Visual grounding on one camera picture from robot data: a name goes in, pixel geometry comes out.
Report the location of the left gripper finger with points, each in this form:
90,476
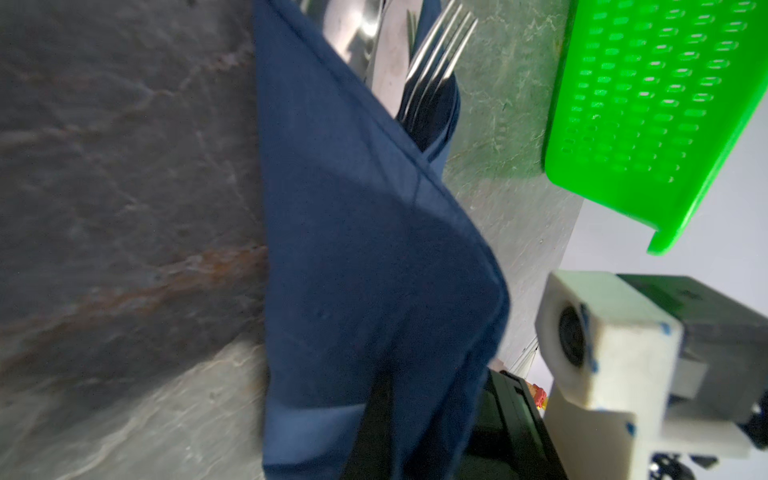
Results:
372,432

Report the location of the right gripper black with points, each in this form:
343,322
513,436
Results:
509,439

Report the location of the blue paper napkin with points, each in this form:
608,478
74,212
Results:
375,270

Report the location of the silver fork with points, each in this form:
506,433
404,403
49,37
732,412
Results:
435,60

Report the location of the silver knife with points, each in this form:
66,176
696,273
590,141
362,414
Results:
395,43

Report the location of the silver spoon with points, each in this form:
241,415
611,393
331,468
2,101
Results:
350,27

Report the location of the red yellow toy figure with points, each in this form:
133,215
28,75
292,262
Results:
539,396

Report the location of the green plastic basket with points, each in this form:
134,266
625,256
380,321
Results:
652,97

